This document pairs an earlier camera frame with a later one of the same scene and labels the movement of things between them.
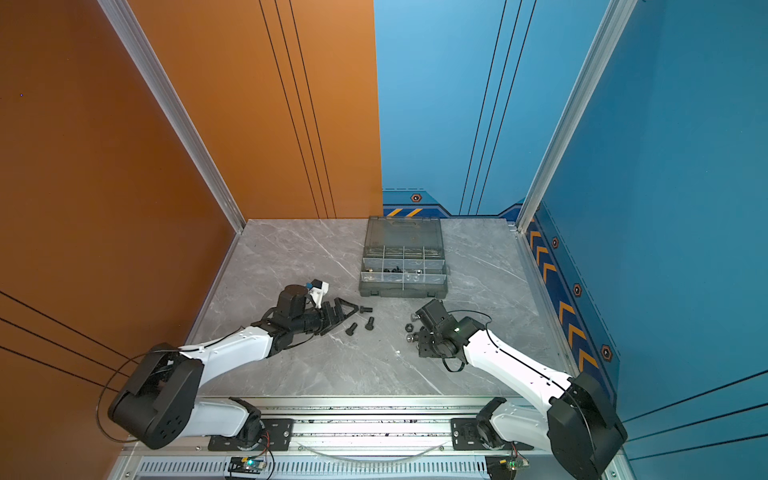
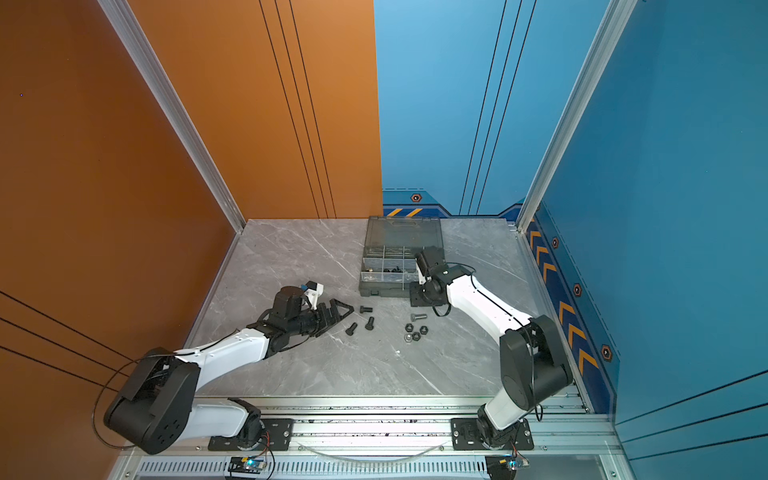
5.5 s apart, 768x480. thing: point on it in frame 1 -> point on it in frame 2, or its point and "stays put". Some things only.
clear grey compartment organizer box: (404, 257) stays put
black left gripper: (338, 302) stays put
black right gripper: (422, 345) -> (415, 299)
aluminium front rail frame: (355, 438) stays put
